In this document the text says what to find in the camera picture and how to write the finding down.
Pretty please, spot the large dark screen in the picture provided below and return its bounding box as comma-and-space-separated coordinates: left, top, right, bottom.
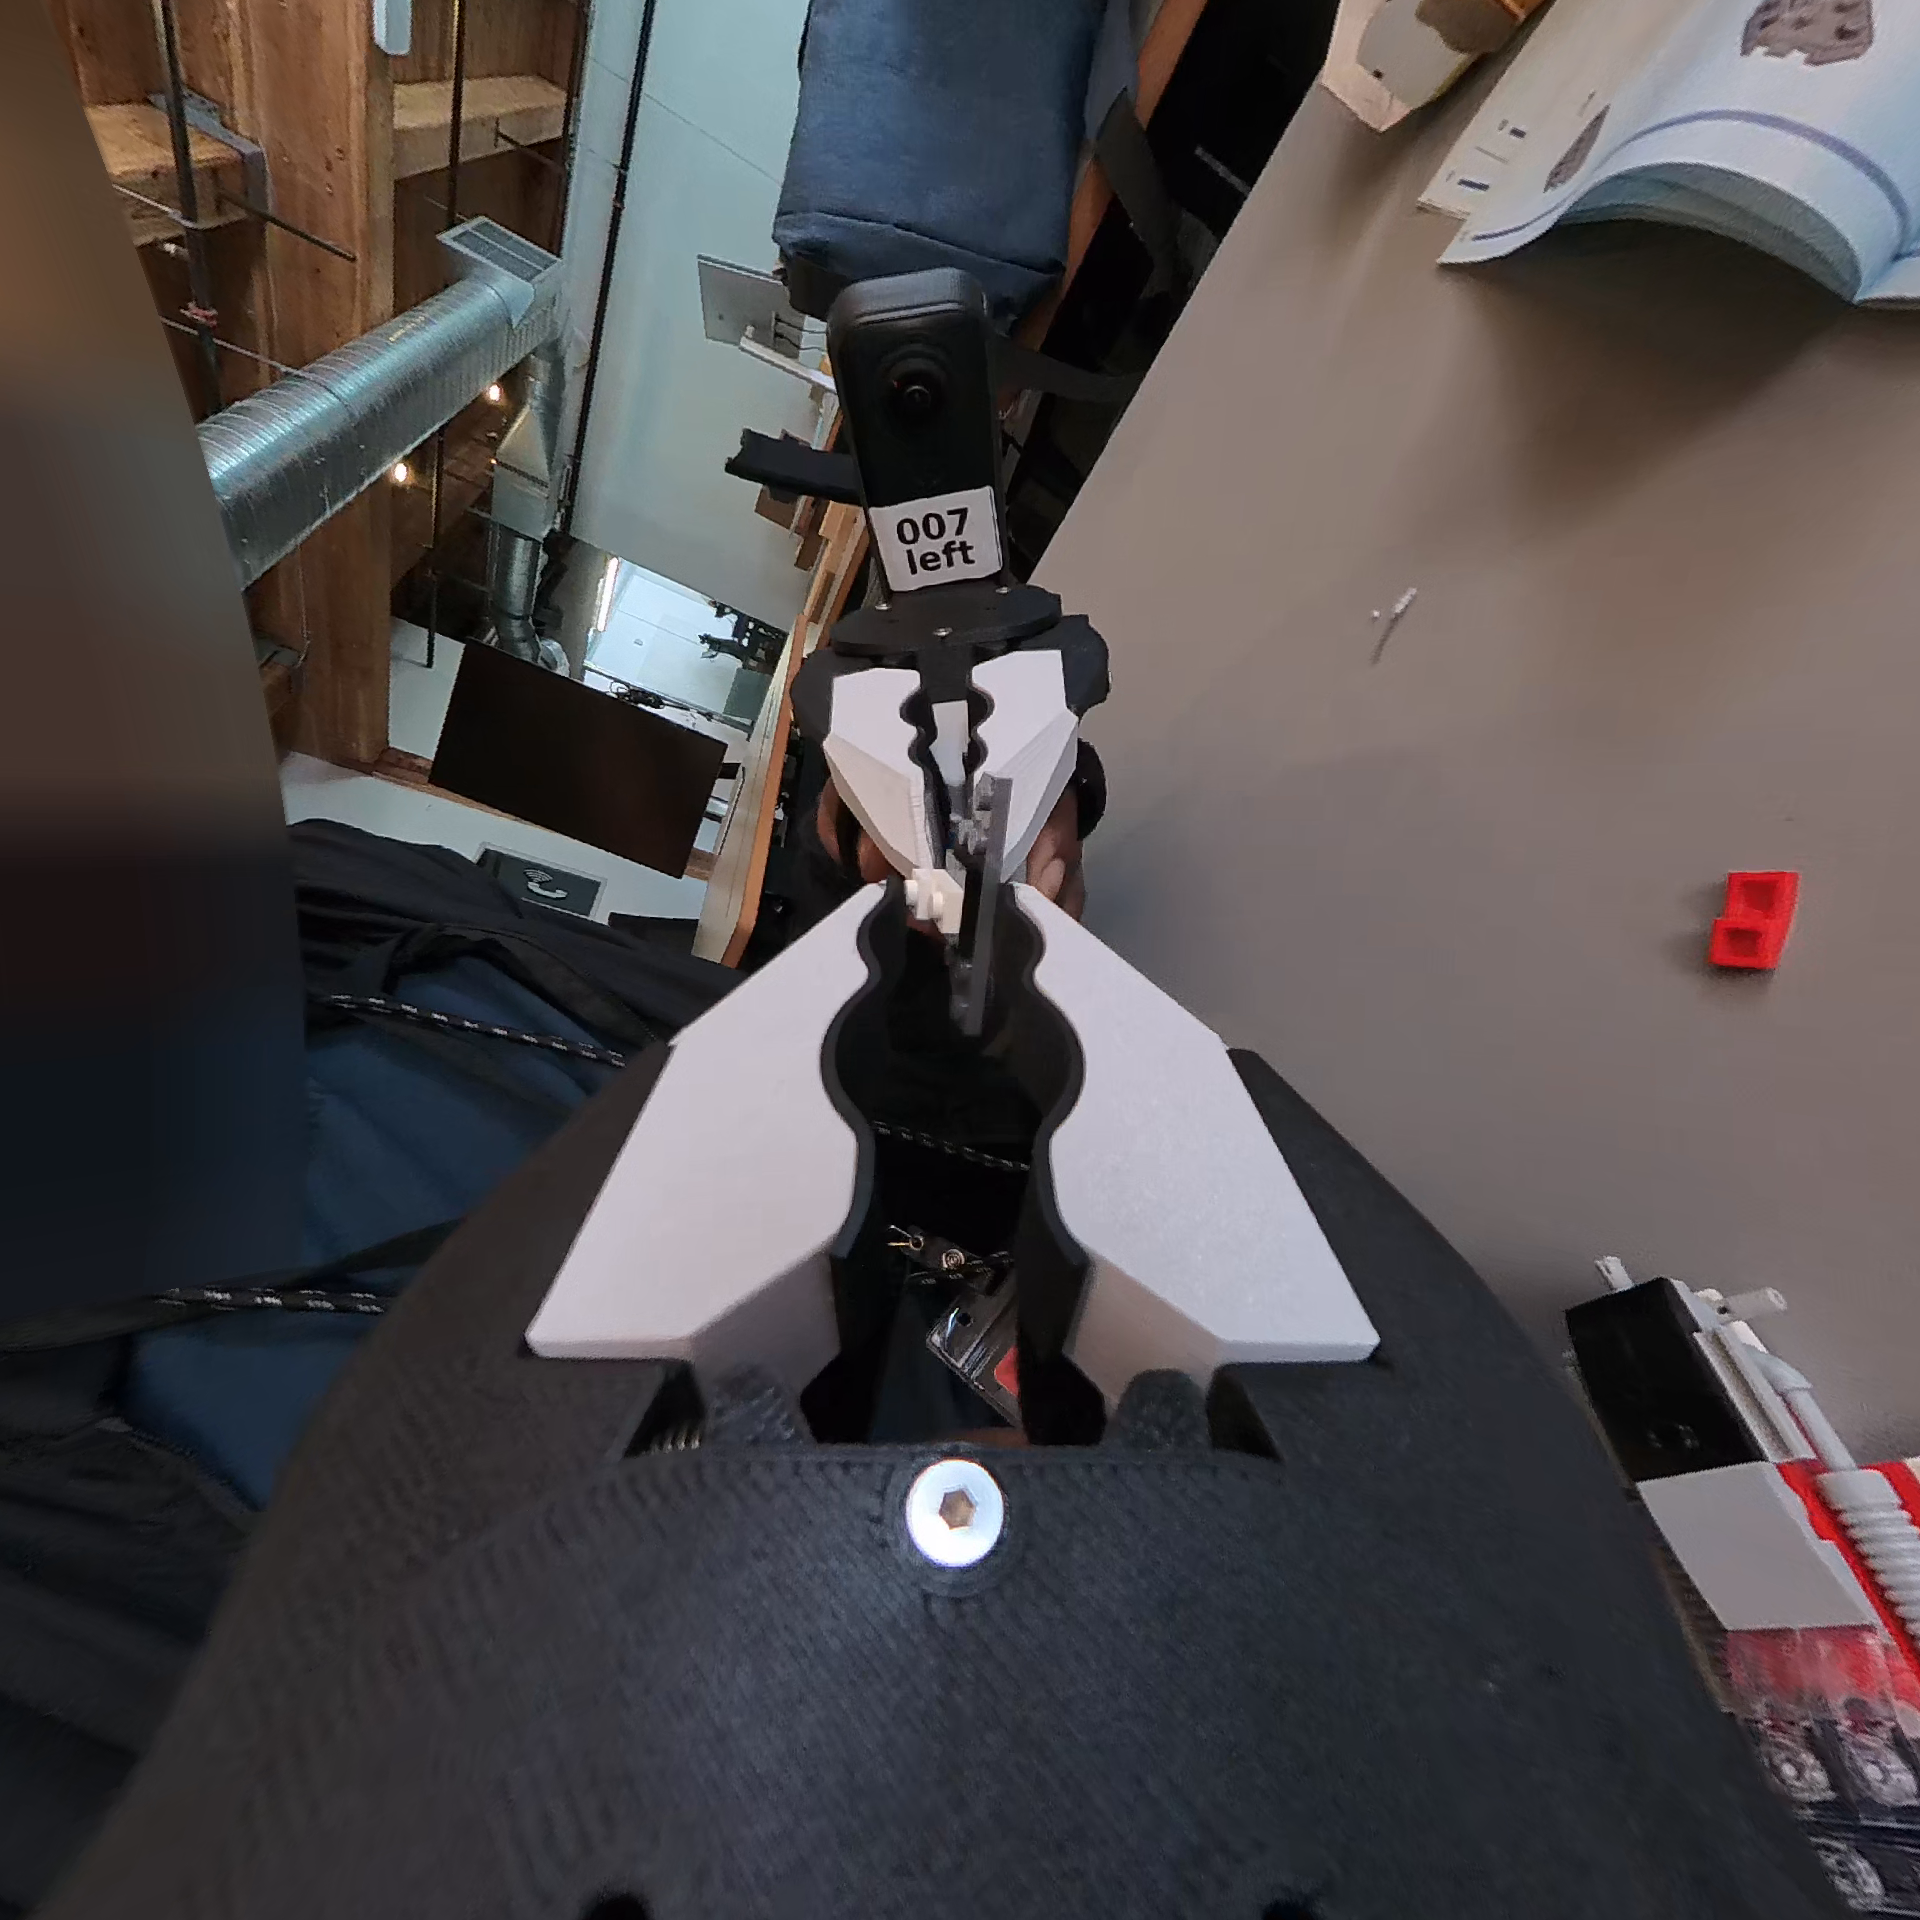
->
432, 644, 728, 881

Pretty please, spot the red white toy plane model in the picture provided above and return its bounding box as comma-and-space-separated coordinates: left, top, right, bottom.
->
1562, 1257, 1920, 1920

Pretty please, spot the person's black jacket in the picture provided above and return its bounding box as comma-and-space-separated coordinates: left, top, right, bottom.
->
0, 817, 751, 1920

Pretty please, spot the dark grey wedge plate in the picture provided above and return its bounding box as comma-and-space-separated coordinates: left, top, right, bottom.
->
944, 772, 1027, 1040

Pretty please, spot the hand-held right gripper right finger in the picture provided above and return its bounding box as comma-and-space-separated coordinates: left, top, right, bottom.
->
1002, 881, 1387, 1401

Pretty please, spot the toy building instruction booklet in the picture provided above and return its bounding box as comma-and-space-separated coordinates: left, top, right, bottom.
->
1418, 0, 1920, 310

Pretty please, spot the person's navy hoodie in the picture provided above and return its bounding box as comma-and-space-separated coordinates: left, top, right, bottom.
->
127, 951, 632, 1502

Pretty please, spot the silver ventilation duct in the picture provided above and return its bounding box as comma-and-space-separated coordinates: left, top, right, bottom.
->
194, 218, 581, 594

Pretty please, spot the yellow toy set box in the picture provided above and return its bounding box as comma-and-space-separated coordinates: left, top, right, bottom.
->
1319, 0, 1555, 135

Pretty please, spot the black white drawstring cord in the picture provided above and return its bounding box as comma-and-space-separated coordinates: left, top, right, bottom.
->
157, 1284, 399, 1314
325, 990, 629, 1071

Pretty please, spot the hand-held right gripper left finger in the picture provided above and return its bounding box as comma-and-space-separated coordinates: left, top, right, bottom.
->
527, 884, 911, 1408

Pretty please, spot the navy fabric bag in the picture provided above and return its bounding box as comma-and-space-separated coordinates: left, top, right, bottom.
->
771, 0, 1125, 317

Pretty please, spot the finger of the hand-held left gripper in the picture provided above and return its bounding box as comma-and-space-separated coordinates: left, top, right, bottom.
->
822, 665, 965, 884
972, 658, 1089, 892

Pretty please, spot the small red brick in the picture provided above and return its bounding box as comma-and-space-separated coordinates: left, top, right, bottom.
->
1708, 868, 1799, 975

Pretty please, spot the person's left hand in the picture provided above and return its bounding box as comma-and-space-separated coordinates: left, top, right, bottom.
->
1027, 801, 1091, 920

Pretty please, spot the white computer monitor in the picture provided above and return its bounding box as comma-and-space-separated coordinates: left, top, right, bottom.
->
698, 255, 798, 364

